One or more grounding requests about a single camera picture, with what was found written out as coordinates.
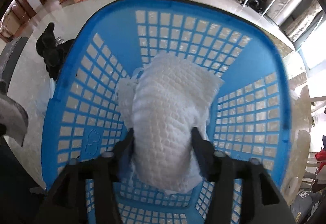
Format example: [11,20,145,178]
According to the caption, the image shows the grey speckled cloth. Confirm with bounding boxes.
[0,79,29,147]

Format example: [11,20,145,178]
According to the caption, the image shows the white knitted towel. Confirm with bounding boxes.
[116,53,223,194]

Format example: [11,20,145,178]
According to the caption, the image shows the blue plastic basket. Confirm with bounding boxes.
[37,0,294,223]

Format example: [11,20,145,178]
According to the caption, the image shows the light blue folded cloth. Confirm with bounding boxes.
[35,78,56,116]

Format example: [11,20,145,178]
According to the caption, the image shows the clothes drying rack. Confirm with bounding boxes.
[302,101,325,189]

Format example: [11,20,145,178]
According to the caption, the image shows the black dragon plush toy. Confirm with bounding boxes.
[36,22,75,81]

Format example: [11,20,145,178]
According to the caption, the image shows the grey cushioned chair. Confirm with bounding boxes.
[1,37,28,87]

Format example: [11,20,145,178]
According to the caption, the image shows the patterned curtain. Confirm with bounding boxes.
[285,0,322,42]

